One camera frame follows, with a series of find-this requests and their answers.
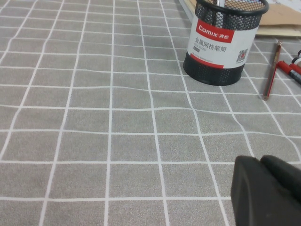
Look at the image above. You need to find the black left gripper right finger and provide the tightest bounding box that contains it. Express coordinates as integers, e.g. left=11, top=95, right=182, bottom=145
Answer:
left=259, top=154, right=301, bottom=203

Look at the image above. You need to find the black mesh pen holder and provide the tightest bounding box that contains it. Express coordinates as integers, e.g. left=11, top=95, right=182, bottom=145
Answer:
left=182, top=0, right=270, bottom=87

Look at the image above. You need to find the grey checked tablecloth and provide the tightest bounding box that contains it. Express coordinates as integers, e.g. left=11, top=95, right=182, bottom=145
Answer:
left=0, top=0, right=301, bottom=226

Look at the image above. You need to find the white printed brochure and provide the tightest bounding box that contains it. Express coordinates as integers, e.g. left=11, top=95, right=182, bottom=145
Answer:
left=176, top=0, right=301, bottom=21

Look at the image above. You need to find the white marker with black caps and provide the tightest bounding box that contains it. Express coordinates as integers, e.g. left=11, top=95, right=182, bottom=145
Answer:
left=215, top=0, right=226, bottom=28
left=291, top=48, right=301, bottom=65

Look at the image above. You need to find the brown kraft notebook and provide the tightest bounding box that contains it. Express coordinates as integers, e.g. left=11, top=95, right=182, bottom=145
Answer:
left=255, top=2, right=301, bottom=39

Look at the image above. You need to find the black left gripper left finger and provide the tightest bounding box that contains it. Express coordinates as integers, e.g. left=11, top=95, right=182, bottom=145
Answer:
left=230, top=155, right=301, bottom=226

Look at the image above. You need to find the thin red and black pen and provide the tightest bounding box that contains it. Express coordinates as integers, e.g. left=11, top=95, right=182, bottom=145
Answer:
left=277, top=60, right=301, bottom=85

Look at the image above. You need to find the red striped wooden pencil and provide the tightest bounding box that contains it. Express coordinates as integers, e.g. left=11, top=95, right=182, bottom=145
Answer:
left=262, top=40, right=283, bottom=101

